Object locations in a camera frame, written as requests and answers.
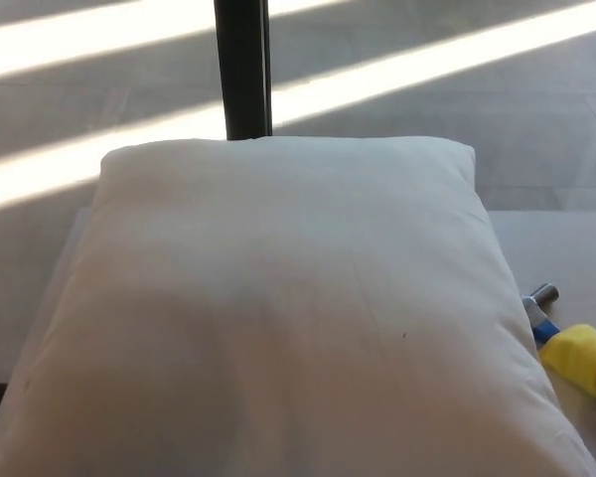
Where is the yellow cloth handle wrap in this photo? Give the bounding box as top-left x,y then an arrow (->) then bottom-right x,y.
539,323 -> 596,398

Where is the hammer with yellow handle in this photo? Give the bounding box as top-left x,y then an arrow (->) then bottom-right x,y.
519,282 -> 596,398

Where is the white pillow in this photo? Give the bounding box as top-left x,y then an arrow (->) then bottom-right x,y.
0,134 -> 596,477

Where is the black vertical post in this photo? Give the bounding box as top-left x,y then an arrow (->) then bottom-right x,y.
213,0 -> 274,142

